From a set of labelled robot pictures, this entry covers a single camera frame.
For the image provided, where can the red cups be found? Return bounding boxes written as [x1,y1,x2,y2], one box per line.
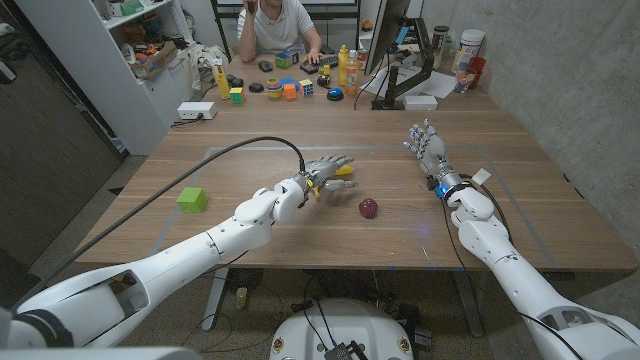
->
[467,55,487,90]

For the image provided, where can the black keyboard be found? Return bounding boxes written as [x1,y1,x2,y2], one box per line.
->
[299,53,340,75]

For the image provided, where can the tall yellow box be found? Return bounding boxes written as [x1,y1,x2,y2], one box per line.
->
[211,58,232,101]

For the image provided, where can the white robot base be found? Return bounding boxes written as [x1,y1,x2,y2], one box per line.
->
[269,298,415,360]

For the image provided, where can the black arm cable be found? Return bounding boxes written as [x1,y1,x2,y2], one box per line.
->
[439,172,586,360]
[9,135,307,311]

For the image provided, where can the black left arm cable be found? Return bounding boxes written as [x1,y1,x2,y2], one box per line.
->
[9,135,307,311]

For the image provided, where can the white paper sheets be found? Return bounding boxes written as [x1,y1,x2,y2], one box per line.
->
[359,64,457,100]

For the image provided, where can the cardboard box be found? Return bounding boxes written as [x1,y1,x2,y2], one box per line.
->
[130,39,179,81]

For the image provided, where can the clear plastic cup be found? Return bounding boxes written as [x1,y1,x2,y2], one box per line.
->
[453,67,474,95]

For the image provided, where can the green blue box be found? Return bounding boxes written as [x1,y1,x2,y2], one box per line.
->
[274,49,301,70]

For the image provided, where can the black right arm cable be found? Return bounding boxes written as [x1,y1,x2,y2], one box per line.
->
[439,172,586,360]

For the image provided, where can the orange juice bottle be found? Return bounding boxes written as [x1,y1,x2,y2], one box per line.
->
[344,48,360,97]

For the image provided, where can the white shelf unit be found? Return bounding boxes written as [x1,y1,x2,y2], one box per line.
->
[14,0,201,156]

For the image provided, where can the black computer monitor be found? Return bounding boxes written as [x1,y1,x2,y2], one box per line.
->
[363,0,412,76]

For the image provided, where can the black monitor cable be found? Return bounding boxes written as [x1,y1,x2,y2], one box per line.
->
[353,47,392,111]

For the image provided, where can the person in white t-shirt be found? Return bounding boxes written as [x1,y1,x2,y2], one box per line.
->
[236,0,324,65]

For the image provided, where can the yellow squeeze bottle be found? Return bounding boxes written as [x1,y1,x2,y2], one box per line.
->
[337,44,350,87]

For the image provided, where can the dark lidded jar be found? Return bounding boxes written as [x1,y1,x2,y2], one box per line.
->
[431,24,450,71]

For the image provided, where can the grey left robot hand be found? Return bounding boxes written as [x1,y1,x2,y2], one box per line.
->
[297,154,359,201]

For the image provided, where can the grey table leg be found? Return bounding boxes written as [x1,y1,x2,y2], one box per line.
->
[451,271,486,339]
[201,267,232,333]

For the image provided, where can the green block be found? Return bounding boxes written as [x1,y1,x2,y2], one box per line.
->
[176,186,209,214]

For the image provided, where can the white cloth heap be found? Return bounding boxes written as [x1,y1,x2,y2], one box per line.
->
[188,43,230,91]

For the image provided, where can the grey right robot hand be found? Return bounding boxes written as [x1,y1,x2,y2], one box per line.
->
[403,118,454,179]

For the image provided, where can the small white box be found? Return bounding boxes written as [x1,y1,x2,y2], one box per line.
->
[402,94,439,112]

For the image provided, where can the white power box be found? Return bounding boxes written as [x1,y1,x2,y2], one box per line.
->
[176,101,219,121]

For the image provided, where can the white labelled canister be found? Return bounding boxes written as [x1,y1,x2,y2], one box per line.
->
[451,28,486,75]

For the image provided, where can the red ball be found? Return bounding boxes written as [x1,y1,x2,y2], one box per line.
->
[358,197,379,220]

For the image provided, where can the black monitor stand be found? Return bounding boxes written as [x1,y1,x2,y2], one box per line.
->
[370,17,435,111]

